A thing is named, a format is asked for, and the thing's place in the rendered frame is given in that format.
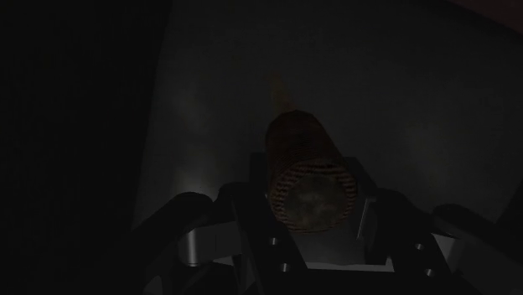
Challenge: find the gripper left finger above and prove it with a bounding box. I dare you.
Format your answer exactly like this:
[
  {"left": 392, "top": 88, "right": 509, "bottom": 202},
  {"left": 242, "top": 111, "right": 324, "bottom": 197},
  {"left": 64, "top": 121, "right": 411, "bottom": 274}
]
[{"left": 131, "top": 152, "right": 308, "bottom": 295}]

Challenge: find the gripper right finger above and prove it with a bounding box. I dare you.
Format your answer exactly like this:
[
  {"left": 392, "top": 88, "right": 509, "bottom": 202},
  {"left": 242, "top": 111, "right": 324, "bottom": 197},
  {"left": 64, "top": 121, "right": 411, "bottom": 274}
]
[{"left": 344, "top": 156, "right": 523, "bottom": 295}]

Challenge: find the brown woven cylinder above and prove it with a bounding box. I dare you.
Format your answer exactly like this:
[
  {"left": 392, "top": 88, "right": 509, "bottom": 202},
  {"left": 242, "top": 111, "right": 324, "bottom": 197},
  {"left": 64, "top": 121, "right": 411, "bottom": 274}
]
[{"left": 264, "top": 109, "right": 359, "bottom": 234}]

